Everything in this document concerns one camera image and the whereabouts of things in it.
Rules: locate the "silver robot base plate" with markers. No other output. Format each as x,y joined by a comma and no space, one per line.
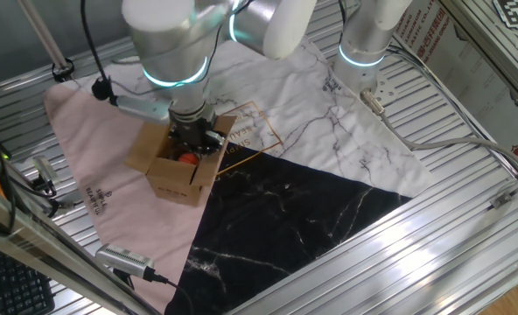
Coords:
386,92

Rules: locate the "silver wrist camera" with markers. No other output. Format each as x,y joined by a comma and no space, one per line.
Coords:
143,108

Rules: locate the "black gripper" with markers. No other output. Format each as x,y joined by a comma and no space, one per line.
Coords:
191,131

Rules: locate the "printed cardboard sheet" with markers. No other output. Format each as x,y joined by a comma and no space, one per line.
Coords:
464,74

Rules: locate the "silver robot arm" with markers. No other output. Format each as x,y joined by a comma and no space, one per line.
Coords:
176,39

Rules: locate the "marble pink black tablecloth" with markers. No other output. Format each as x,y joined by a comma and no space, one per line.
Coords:
311,131

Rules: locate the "grey tripod pole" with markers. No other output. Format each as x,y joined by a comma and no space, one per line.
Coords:
44,39

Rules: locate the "metal corner bracket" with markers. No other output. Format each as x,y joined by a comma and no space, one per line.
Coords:
501,200

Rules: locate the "aluminium frame beam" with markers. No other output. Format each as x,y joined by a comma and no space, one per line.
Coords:
44,254

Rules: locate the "black keyboard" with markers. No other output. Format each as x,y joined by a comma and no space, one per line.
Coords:
18,284

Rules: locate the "small white camera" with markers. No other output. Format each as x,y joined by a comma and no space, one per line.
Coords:
45,170

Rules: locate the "orange mini basketball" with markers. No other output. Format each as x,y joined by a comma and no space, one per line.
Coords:
189,158

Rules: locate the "silver exterior camera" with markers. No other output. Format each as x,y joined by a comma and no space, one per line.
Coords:
121,259

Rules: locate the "brown cardboard box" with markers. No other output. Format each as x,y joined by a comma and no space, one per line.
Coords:
171,179

